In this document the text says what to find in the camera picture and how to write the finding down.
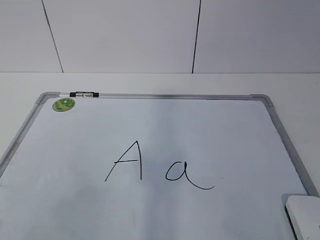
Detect white board eraser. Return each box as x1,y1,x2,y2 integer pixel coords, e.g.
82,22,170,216
285,195,320,240

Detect round green magnet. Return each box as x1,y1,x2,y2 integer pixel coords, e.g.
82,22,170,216
52,98,76,112

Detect white board with grey frame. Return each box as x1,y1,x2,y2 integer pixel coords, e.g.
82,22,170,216
0,92,320,240

